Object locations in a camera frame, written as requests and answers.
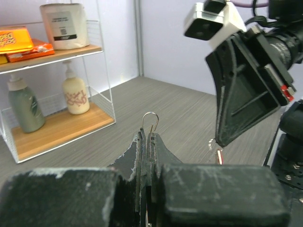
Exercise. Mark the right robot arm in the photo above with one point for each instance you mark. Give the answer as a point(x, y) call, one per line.
point(251, 76)

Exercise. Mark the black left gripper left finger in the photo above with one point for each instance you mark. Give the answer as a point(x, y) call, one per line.
point(110, 196)

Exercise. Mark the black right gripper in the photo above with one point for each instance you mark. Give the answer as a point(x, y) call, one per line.
point(243, 97)

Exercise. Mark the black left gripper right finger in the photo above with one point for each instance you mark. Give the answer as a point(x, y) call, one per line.
point(211, 195)

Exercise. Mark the white pouch bag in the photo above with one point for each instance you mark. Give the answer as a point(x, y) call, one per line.
point(65, 25)

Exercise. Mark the white paper cup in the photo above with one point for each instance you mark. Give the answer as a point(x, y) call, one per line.
point(75, 92)

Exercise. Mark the large metal keyring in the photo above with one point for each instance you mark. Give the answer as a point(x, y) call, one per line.
point(149, 122)

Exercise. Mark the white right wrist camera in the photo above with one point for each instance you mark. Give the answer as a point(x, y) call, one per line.
point(213, 21)

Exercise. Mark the orange snack box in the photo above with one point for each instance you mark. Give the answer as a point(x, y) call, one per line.
point(17, 45)

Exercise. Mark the silver key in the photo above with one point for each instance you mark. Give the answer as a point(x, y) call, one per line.
point(211, 144)

